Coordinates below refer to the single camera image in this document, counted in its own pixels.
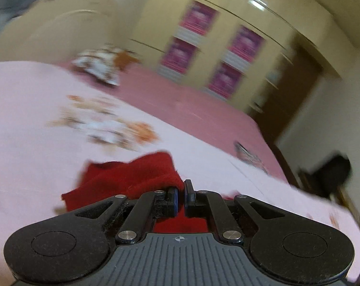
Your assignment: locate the cream wardrobe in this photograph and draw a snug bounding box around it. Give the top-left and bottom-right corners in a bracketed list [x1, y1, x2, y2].
[129, 0, 332, 114]

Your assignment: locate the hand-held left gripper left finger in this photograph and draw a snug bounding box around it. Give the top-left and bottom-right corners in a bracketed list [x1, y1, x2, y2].
[70, 186, 179, 244]

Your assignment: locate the cream headboard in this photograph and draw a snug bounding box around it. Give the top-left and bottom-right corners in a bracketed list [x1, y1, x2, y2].
[0, 0, 118, 64]

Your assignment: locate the striped folded cloth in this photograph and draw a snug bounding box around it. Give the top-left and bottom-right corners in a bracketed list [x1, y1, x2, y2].
[234, 141, 269, 174]

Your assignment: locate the brown wooden door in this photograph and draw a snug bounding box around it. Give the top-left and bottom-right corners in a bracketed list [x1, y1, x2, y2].
[251, 45, 327, 147]

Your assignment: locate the floral light pink bedsheet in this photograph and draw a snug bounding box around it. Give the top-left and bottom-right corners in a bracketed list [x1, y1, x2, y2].
[0, 61, 360, 285]

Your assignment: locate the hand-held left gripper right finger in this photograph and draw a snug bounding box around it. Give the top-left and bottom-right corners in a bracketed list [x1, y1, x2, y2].
[183, 179, 288, 244]

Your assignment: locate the black draped chair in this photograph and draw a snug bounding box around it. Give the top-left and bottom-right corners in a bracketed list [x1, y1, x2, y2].
[299, 152, 352, 201]

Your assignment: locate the white brown patterned pillow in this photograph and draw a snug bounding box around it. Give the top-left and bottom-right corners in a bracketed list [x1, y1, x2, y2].
[72, 45, 121, 87]

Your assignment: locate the purple wall poster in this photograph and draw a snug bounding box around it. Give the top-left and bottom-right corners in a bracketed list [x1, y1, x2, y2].
[208, 62, 245, 99]
[227, 25, 266, 64]
[160, 37, 202, 74]
[179, 1, 220, 37]

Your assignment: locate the plain pink bedsheet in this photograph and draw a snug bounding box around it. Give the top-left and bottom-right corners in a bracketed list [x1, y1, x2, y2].
[57, 61, 291, 183]

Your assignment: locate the wooden bed frame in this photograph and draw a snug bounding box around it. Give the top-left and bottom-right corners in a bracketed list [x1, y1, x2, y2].
[272, 143, 300, 189]

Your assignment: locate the orange pillow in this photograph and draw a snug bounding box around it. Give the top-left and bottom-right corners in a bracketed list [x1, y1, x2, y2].
[114, 50, 141, 71]

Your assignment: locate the grey cloth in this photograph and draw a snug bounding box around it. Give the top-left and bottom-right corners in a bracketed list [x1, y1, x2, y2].
[0, 0, 59, 46]

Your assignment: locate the red knit garment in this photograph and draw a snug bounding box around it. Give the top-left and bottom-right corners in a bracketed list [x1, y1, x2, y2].
[61, 152, 240, 235]

